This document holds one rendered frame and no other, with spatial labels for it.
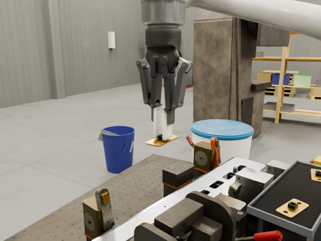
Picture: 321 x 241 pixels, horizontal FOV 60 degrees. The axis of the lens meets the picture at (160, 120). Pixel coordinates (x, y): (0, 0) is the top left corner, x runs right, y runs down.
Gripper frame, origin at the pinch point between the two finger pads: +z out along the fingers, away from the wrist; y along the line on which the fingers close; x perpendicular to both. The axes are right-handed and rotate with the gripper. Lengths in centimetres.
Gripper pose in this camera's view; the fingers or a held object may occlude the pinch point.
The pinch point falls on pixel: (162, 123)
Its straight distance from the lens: 62.2
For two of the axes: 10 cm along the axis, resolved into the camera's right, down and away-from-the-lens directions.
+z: 0.0, 9.7, 2.5
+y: -8.2, -1.5, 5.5
